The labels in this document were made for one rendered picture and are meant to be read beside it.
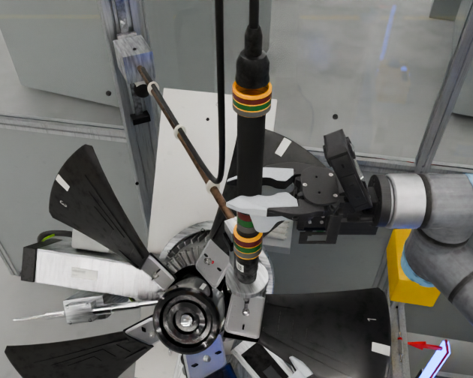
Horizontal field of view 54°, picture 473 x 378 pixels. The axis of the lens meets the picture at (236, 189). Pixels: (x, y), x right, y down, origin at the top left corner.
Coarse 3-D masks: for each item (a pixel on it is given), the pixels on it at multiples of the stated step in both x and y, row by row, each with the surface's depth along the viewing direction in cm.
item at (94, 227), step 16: (80, 160) 81; (96, 160) 79; (64, 176) 84; (80, 176) 82; (96, 176) 80; (64, 192) 86; (80, 192) 84; (96, 192) 81; (112, 192) 79; (64, 208) 89; (80, 208) 86; (96, 208) 83; (112, 208) 81; (80, 224) 90; (96, 224) 86; (112, 224) 83; (128, 224) 80; (96, 240) 91; (112, 240) 86; (128, 240) 82; (128, 256) 87; (144, 256) 82
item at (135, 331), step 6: (150, 318) 83; (138, 324) 83; (144, 324) 83; (150, 324) 84; (126, 330) 84; (132, 330) 83; (138, 330) 84; (150, 330) 86; (132, 336) 85; (138, 336) 86; (144, 336) 87; (156, 336) 88; (144, 342) 88; (150, 342) 89; (156, 342) 90
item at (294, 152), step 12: (264, 144) 83; (276, 144) 82; (264, 156) 82; (276, 156) 81; (288, 156) 80; (300, 156) 79; (312, 156) 78; (228, 192) 86; (216, 216) 87; (216, 228) 85; (216, 240) 84; (228, 252) 80
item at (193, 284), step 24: (192, 264) 90; (168, 288) 90; (192, 288) 78; (216, 288) 83; (168, 312) 79; (192, 312) 79; (216, 312) 77; (168, 336) 80; (192, 336) 79; (216, 336) 78
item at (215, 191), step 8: (144, 80) 103; (160, 104) 95; (168, 120) 92; (184, 144) 86; (192, 160) 83; (200, 168) 81; (216, 192) 77; (216, 200) 76; (224, 200) 75; (224, 208) 74; (232, 216) 73
